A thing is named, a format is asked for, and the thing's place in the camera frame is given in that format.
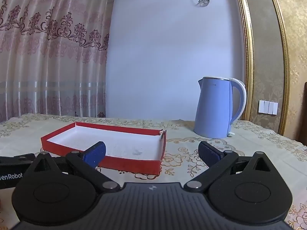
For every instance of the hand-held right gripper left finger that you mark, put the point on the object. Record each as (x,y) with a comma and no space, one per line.
(96,153)

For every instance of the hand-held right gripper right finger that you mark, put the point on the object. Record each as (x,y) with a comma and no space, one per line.
(208,152)

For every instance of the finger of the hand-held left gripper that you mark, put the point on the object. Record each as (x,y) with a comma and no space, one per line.
(22,158)

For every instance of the red shallow cardboard box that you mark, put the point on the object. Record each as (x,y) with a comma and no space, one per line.
(124,146)

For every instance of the blue electric kettle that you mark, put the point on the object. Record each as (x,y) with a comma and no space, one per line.
(212,107)

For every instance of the patterned pink curtain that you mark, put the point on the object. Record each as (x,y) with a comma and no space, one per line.
(52,52)

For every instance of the white light switch panel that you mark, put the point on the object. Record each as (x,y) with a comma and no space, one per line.
(268,107)

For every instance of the gold curved wall moulding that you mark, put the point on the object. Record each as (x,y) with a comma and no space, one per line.
(248,52)
(284,52)

